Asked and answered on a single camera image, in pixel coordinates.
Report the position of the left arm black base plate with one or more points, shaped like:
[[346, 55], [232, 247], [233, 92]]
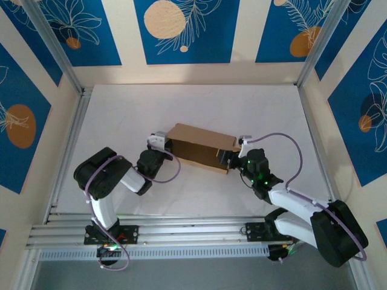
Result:
[[131, 232]]

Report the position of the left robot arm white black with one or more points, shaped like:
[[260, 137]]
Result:
[[101, 175]]

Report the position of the brown cardboard paper box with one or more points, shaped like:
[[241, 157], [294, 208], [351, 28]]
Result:
[[199, 148]]

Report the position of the aluminium frame post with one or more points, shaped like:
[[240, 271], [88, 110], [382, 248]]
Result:
[[322, 42], [53, 42]]

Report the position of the aluminium frame leg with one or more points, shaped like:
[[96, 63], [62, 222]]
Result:
[[361, 279], [27, 272]]

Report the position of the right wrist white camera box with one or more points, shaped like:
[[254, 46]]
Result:
[[242, 151]]

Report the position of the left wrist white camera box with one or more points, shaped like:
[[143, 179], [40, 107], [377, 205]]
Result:
[[157, 139]]

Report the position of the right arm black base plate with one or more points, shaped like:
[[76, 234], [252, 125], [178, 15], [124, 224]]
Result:
[[254, 232]]

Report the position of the aluminium base rail beam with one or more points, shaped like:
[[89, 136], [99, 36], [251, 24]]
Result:
[[193, 231]]

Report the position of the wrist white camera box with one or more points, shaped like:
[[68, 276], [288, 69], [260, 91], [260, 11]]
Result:
[[157, 139], [242, 151]]

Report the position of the black controller module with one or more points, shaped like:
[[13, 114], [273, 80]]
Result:
[[104, 252], [276, 253]]

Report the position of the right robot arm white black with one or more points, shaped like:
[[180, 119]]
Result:
[[299, 202]]

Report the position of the aluminium side rail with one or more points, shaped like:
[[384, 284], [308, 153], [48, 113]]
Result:
[[314, 136], [74, 136]]

